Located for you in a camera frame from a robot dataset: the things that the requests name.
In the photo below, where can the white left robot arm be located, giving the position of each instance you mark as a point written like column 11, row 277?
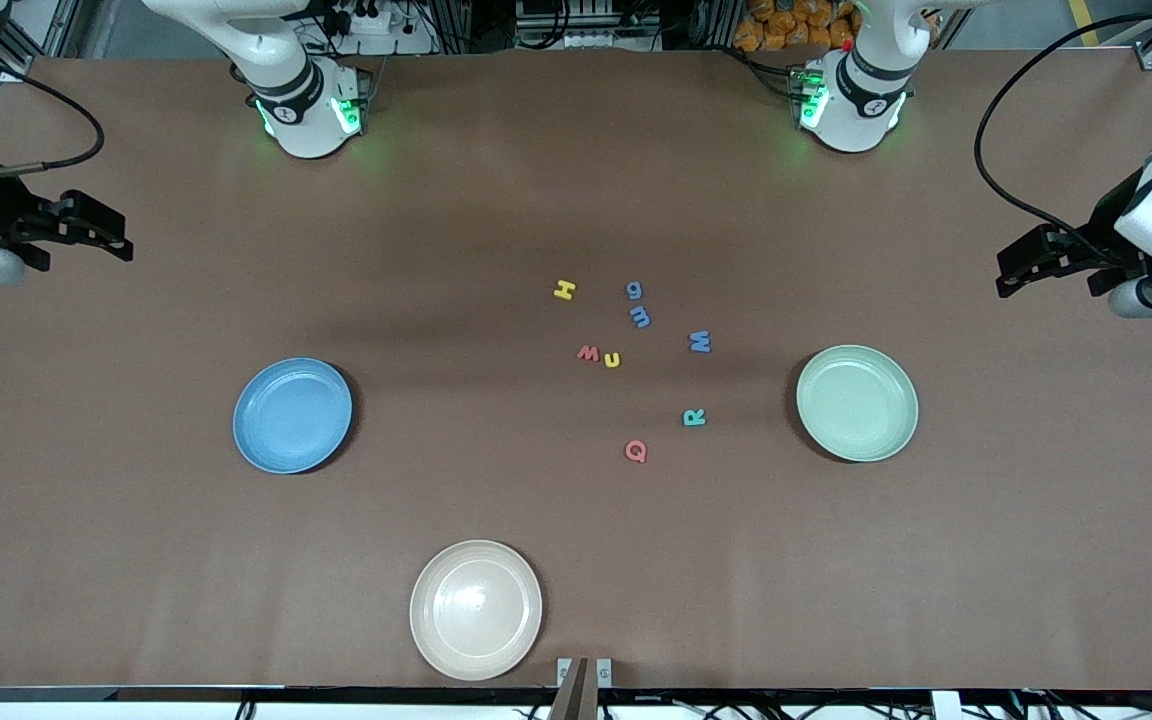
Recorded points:
column 851, row 110

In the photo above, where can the yellow foam letter H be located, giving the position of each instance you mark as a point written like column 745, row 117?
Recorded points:
column 564, row 290

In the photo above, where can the blue lowercase foam letter m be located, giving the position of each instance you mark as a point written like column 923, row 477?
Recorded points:
column 640, row 317

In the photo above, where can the beige plate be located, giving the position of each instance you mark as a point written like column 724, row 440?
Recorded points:
column 476, row 610

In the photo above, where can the teal foam letter R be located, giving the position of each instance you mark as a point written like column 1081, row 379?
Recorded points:
column 694, row 417

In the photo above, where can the black equipment rack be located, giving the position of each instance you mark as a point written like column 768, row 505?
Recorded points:
column 586, row 25

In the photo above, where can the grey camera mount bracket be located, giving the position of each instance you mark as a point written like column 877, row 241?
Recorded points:
column 571, row 700

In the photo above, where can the red foam letter Q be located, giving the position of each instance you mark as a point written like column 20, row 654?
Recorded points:
column 636, row 451

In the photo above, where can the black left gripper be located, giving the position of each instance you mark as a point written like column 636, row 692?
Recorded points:
column 1102, row 232

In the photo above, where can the orange bags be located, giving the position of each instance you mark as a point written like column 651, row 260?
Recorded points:
column 786, row 25

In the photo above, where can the blue capital foam letter W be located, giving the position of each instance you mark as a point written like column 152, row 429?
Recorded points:
column 700, row 341

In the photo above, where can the blue plate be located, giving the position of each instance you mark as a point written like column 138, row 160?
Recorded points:
column 292, row 415

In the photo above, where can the green plate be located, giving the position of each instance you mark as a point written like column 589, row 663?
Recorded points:
column 857, row 403

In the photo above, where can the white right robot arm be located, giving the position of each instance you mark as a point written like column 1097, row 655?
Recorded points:
column 301, row 120

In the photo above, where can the red lowercase foam letter w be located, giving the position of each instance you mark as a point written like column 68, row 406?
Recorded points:
column 589, row 352

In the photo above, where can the white power strip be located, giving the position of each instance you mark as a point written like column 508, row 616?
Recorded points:
column 376, row 40

